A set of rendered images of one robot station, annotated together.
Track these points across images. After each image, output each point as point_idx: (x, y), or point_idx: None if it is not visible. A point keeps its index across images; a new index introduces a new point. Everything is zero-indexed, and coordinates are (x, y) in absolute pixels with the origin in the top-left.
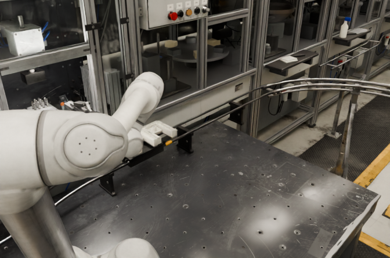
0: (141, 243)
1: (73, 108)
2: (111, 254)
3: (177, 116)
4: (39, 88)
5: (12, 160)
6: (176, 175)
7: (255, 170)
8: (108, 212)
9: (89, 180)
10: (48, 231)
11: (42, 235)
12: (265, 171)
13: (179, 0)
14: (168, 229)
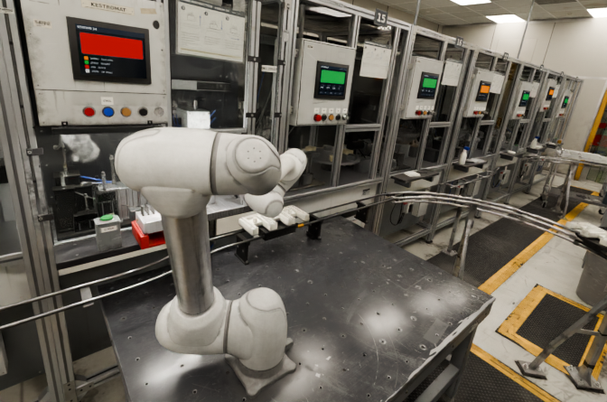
0: (271, 293)
1: None
2: (243, 297)
3: (310, 208)
4: None
5: (191, 160)
6: (303, 256)
7: (377, 261)
8: (240, 277)
9: (226, 248)
10: (200, 247)
11: (194, 250)
12: (386, 263)
13: (324, 106)
14: (292, 299)
